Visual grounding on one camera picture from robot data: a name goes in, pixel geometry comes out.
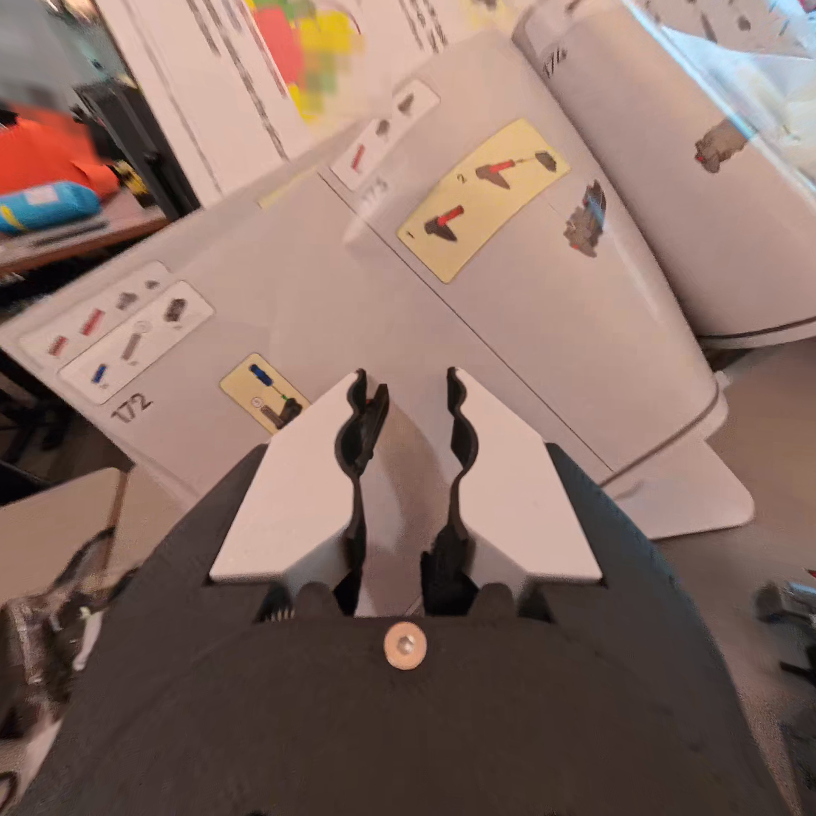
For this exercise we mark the white lego instruction booklet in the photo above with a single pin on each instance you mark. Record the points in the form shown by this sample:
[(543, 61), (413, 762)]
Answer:
[(510, 319)]

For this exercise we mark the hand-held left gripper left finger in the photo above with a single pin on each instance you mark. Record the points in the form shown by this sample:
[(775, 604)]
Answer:
[(287, 510)]

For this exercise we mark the grey black lego car model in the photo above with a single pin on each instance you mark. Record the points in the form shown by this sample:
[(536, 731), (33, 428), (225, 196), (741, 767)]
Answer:
[(787, 612)]

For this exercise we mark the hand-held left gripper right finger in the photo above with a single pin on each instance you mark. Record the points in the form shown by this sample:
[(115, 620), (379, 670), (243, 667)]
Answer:
[(529, 510)]

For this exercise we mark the blue pouch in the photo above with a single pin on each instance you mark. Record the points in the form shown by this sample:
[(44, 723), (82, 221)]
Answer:
[(44, 207)]

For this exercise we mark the white metal stand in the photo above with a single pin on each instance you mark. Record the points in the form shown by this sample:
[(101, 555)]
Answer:
[(688, 497)]

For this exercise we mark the clear plastic bag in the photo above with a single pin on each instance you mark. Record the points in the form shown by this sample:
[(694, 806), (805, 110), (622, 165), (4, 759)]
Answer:
[(44, 637)]

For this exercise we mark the orange cloth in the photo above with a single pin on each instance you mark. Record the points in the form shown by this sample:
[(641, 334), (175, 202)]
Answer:
[(44, 153)]

